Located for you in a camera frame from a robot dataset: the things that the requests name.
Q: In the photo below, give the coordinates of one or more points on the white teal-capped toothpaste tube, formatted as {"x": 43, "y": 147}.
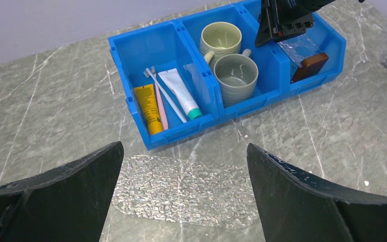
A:
{"x": 176, "y": 85}

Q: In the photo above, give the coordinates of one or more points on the blue middle storage bin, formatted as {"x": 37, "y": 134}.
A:
{"x": 269, "y": 58}

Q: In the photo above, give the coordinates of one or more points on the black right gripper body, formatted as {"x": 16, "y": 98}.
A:
{"x": 292, "y": 18}

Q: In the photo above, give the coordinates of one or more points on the blue left storage bin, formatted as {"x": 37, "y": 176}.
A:
{"x": 164, "y": 47}

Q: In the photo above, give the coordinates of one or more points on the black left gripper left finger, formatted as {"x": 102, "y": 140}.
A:
{"x": 66, "y": 203}

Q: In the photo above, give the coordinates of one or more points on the blue right storage bin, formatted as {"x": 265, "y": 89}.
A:
{"x": 329, "y": 41}

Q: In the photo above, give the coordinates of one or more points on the blue storage bin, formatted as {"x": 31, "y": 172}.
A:
{"x": 329, "y": 41}
{"x": 269, "y": 58}
{"x": 164, "y": 47}

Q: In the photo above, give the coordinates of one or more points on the light blue toothbrush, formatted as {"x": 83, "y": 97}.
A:
{"x": 148, "y": 73}

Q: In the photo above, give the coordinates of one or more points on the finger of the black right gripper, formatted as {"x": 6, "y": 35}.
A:
{"x": 265, "y": 31}

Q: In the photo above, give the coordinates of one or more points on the cream ceramic mug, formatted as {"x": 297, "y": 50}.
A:
{"x": 219, "y": 39}

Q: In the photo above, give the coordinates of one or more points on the yellow toothpaste tube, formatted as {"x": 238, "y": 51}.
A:
{"x": 148, "y": 103}

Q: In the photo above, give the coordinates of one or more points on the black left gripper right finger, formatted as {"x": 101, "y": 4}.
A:
{"x": 296, "y": 205}

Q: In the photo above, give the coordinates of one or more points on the grey ceramic mug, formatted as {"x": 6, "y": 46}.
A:
{"x": 237, "y": 76}

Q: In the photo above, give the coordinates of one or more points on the pink toothbrush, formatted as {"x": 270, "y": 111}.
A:
{"x": 161, "y": 108}

